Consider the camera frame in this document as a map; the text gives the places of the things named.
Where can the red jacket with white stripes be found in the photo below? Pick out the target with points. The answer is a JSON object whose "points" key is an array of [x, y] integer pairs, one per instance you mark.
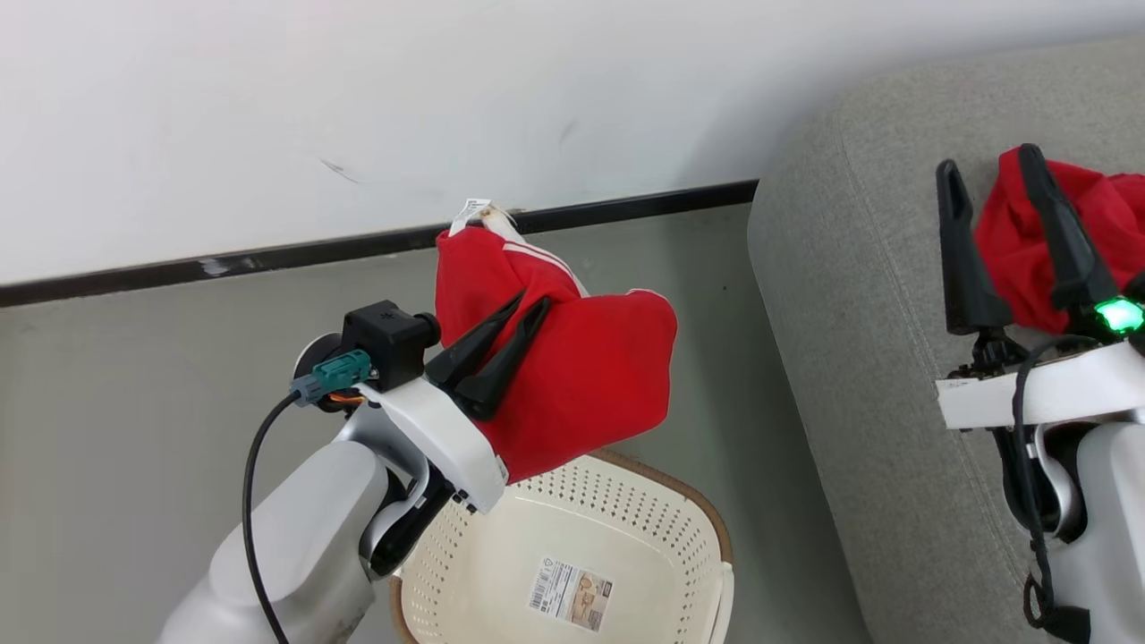
{"points": [[590, 376]]}

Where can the barcode sticker label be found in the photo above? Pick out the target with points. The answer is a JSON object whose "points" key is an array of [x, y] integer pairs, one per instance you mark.
{"points": [[571, 595]]}

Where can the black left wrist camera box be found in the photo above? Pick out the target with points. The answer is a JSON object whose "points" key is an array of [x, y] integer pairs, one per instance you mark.
{"points": [[389, 340]]}

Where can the plain red t-shirt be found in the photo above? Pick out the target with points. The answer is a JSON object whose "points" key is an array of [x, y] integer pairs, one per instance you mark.
{"points": [[1020, 241]]}

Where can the black wall baseboard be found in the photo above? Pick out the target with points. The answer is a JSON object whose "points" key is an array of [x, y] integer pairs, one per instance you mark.
{"points": [[268, 255]]}

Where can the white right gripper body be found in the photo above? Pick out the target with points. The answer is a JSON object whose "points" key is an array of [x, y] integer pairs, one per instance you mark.
{"points": [[1073, 385]]}

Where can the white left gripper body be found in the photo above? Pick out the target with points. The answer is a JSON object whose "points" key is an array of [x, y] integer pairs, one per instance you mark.
{"points": [[447, 447]]}

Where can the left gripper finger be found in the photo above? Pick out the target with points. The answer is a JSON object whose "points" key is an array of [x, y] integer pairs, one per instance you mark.
{"points": [[501, 367], [465, 344]]}

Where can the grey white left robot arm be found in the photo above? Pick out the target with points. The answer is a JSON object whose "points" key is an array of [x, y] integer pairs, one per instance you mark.
{"points": [[304, 537]]}

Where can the cream perforated laundry basket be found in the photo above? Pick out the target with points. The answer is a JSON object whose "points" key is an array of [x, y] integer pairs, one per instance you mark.
{"points": [[555, 519]]}

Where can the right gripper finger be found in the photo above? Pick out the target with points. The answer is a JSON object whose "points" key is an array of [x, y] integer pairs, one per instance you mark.
{"points": [[1069, 259], [966, 277]]}

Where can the grey fabric sofa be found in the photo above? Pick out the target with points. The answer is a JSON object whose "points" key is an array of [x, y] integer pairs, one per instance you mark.
{"points": [[868, 268]]}

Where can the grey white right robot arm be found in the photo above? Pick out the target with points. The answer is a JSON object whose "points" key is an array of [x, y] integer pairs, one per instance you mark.
{"points": [[1114, 519]]}

